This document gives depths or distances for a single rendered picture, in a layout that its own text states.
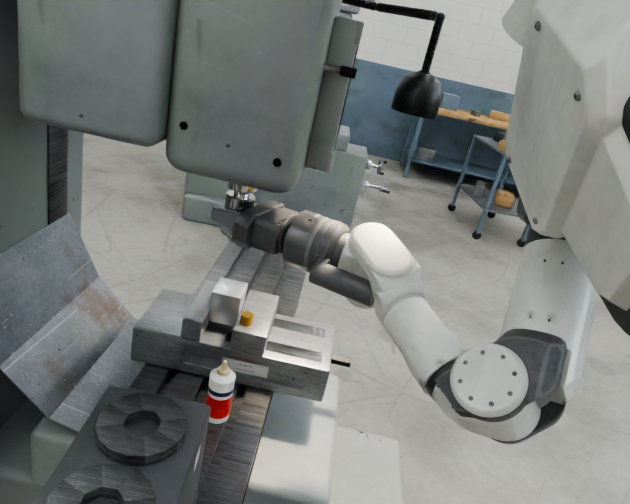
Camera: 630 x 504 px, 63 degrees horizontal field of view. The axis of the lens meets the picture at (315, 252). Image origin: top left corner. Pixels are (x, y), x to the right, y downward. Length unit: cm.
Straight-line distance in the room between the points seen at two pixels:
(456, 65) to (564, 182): 692
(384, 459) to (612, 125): 92
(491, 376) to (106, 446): 39
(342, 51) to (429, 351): 41
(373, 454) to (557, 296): 68
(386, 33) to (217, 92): 661
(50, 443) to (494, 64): 699
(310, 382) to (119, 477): 47
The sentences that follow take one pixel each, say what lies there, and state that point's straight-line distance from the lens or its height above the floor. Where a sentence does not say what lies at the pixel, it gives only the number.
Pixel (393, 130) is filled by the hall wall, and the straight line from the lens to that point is 737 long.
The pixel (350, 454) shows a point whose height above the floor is 73.
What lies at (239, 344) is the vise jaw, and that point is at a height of 102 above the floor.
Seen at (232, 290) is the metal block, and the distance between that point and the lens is 93.
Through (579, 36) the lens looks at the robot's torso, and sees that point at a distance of 42.
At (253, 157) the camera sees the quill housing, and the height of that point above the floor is 136.
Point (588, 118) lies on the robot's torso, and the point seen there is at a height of 152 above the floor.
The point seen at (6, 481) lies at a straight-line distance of 111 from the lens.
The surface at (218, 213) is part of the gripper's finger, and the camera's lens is 82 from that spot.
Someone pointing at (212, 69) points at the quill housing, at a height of 146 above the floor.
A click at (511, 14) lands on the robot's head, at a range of 64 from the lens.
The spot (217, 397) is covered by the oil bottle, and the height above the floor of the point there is 99.
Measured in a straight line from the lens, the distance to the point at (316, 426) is 103.
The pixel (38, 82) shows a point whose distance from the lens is 77.
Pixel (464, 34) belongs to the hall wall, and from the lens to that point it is 736.
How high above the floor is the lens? 154
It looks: 24 degrees down
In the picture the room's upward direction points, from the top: 13 degrees clockwise
